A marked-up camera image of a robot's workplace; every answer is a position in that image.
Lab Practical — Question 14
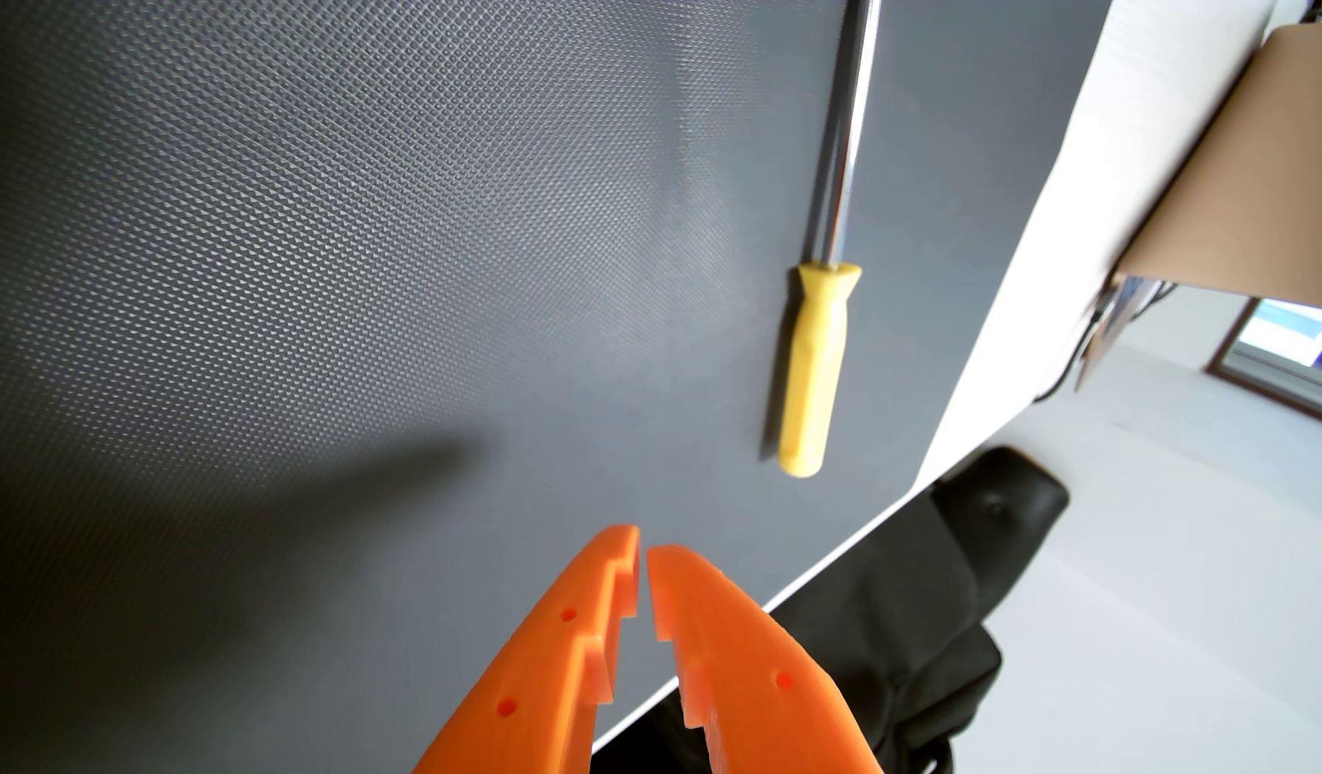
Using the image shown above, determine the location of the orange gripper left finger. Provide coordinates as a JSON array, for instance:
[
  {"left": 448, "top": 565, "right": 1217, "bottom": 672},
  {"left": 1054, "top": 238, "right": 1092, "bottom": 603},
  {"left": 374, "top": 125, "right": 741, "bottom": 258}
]
[{"left": 412, "top": 525, "right": 642, "bottom": 774}]

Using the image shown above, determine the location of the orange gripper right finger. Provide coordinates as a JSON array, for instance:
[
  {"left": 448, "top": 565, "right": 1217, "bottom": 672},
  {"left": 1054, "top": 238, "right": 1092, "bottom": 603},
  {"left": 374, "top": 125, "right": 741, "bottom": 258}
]
[{"left": 646, "top": 545, "right": 885, "bottom": 774}]

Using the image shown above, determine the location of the yellow handled screwdriver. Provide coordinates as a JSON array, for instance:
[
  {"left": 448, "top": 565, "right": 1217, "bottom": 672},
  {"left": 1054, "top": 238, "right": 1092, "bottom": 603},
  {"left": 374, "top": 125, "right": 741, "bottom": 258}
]
[{"left": 777, "top": 0, "right": 884, "bottom": 479}]

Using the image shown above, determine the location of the black office chair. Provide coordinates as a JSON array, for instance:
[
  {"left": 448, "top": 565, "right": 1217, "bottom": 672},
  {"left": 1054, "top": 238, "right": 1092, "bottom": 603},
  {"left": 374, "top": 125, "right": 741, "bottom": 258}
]
[{"left": 591, "top": 445, "right": 1072, "bottom": 774}]

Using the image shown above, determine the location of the dark grey textured mat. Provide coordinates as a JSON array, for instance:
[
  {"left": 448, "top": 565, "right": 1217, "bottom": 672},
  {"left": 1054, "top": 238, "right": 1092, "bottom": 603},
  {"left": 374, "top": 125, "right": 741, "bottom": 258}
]
[{"left": 0, "top": 0, "right": 1112, "bottom": 774}]

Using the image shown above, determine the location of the brown framed window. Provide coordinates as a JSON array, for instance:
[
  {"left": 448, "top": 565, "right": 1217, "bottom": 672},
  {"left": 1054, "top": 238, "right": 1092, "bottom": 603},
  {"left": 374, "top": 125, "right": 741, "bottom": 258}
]
[{"left": 1206, "top": 297, "right": 1322, "bottom": 434}]

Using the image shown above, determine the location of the brown cardboard box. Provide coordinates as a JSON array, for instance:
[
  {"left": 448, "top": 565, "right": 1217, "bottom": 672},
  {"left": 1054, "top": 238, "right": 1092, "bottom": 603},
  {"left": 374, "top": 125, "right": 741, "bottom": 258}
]
[{"left": 1078, "top": 21, "right": 1322, "bottom": 391}]

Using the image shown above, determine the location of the black cable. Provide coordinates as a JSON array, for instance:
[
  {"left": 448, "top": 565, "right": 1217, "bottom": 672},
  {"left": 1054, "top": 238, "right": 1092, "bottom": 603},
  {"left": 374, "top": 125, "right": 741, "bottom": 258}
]
[{"left": 1034, "top": 282, "right": 1116, "bottom": 403}]

